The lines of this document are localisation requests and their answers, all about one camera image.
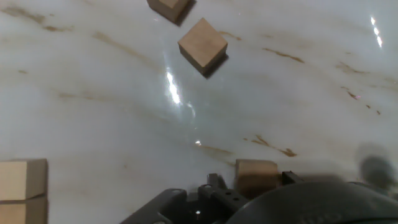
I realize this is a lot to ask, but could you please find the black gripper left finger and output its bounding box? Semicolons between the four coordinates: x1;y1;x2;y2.
198;173;249;212

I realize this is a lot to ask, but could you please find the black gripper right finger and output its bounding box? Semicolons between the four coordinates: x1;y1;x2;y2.
281;170;304;187

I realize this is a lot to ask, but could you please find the small wooden cube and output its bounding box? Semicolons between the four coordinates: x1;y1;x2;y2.
234;159;280;200
0;195;49;224
0;158;49;202
146;0;191;24
177;17;229;75

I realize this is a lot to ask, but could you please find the marble pattern board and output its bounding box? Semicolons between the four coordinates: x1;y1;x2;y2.
0;0;398;224

